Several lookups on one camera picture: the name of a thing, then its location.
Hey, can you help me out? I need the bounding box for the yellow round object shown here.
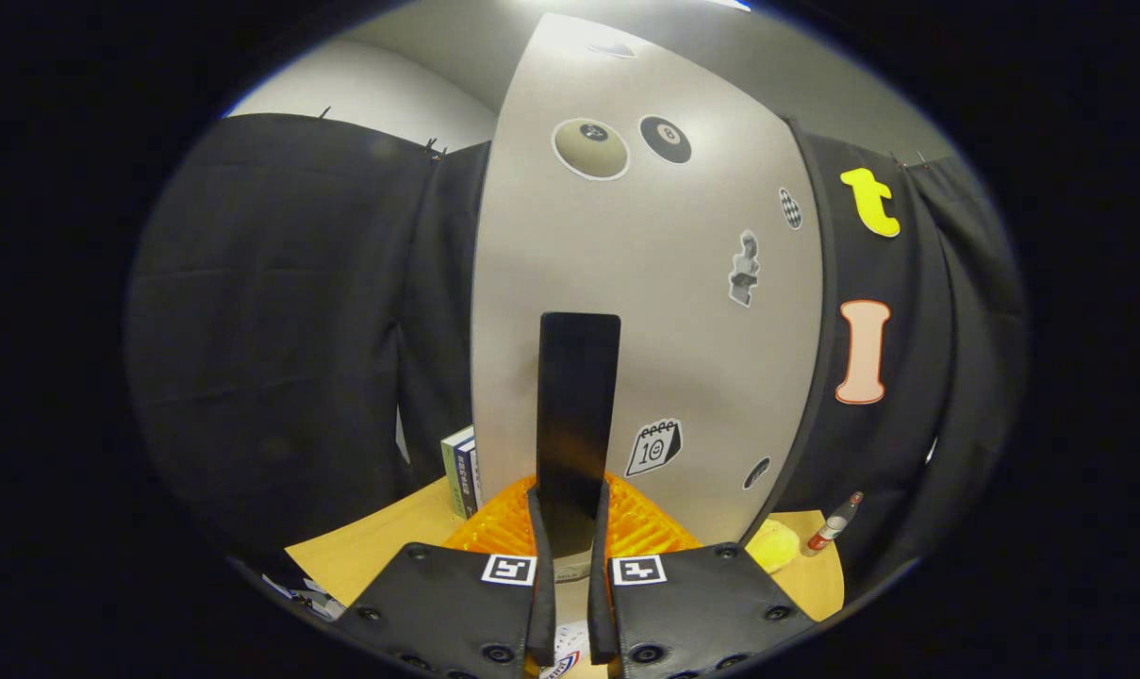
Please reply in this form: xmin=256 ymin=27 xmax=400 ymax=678
xmin=744 ymin=519 xmax=801 ymax=573

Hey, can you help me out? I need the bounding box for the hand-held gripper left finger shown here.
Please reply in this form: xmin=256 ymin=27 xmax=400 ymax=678
xmin=329 ymin=474 xmax=556 ymax=679

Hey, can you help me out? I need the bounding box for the beige shoe cabinet door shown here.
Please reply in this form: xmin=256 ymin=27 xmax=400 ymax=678
xmin=471 ymin=11 xmax=825 ymax=567

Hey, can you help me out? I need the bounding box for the dark grey shoe cabinet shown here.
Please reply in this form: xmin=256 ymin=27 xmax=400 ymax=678
xmin=741 ymin=115 xmax=839 ymax=546

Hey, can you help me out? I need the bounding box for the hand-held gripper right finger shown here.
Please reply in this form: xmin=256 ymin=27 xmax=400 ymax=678
xmin=588 ymin=474 xmax=820 ymax=679

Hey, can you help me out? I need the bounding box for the small bottle with red label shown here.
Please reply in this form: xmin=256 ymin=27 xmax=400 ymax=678
xmin=801 ymin=490 xmax=865 ymax=557

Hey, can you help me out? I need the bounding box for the white shoe with striped sides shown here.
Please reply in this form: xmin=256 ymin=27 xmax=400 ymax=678
xmin=538 ymin=618 xmax=594 ymax=679

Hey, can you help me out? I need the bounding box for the green book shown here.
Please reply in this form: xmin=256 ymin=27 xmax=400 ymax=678
xmin=440 ymin=426 xmax=465 ymax=520

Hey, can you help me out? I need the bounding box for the dark blue book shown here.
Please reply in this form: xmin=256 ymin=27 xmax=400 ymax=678
xmin=456 ymin=439 xmax=483 ymax=518

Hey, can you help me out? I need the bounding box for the black cabinet door handle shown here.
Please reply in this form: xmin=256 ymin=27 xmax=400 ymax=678
xmin=535 ymin=312 xmax=622 ymax=559

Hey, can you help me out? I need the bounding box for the black backdrop cloth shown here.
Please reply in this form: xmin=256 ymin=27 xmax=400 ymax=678
xmin=122 ymin=113 xmax=1033 ymax=604

